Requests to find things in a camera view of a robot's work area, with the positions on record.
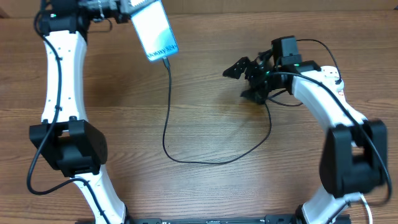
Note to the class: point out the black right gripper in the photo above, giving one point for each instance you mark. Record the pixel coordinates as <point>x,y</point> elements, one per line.
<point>254,66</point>

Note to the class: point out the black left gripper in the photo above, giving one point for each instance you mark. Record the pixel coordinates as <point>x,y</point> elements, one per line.
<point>122,16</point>

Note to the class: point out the blue Galaxy smartphone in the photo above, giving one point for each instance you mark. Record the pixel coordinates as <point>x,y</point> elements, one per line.
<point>154,32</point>

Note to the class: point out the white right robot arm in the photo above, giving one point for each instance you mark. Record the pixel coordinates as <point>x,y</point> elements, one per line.
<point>354,157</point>

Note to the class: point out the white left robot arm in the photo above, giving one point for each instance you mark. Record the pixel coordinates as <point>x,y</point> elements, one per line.
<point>64,137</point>

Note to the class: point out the white power strip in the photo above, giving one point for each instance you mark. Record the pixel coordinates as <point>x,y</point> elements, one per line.
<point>332,80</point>

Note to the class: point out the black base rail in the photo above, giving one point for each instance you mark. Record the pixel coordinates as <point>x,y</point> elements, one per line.
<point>211,221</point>

